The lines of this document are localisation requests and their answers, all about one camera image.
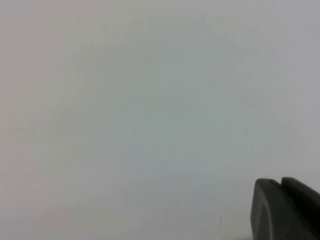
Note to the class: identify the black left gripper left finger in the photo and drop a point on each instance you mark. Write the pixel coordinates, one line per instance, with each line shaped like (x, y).
(267, 215)

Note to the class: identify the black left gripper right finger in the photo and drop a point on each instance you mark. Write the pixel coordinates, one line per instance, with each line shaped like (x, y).
(305, 202)

